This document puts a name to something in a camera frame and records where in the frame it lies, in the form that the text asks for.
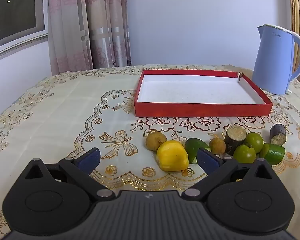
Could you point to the window with white frame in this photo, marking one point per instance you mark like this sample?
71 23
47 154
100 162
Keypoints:
12 5

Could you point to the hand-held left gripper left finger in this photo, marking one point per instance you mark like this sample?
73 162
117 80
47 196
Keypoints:
90 160

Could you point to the blue electric kettle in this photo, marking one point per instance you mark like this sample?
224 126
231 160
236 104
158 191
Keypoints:
272 60

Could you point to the large yellow jackfruit piece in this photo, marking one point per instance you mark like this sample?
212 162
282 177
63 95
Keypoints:
172 157

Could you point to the large brown longan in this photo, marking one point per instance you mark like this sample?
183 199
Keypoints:
155 141

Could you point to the small dark sugarcane piece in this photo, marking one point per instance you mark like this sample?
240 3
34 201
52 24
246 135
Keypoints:
277 132

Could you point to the pink floral curtain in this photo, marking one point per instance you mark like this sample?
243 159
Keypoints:
90 25

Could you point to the cream gold embroidered tablecloth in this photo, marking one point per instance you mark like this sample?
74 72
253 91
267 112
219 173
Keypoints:
52 105

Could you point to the tapered green cucumber piece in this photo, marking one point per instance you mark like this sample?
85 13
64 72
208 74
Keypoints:
193 146

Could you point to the cylindrical green cucumber piece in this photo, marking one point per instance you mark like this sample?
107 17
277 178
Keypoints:
275 153

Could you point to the red shallow cardboard box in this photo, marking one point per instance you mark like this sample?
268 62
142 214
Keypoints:
200 93

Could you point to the green jujube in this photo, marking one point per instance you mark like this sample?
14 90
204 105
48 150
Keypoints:
255 140
243 154

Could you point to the large dark sugarcane piece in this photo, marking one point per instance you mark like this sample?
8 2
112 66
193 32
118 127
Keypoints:
233 140

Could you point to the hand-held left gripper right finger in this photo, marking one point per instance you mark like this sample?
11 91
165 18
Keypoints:
207 160

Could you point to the small brown longan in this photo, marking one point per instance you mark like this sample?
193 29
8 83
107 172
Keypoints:
217 146

